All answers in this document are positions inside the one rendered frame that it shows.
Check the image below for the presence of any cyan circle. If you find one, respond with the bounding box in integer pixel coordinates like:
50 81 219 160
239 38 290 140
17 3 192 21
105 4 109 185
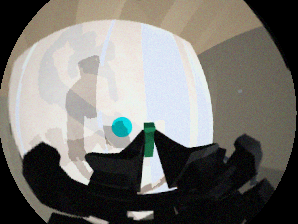
112 117 132 137

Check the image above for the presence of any green rectangular post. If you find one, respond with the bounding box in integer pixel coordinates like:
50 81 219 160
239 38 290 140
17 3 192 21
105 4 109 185
144 123 156 157

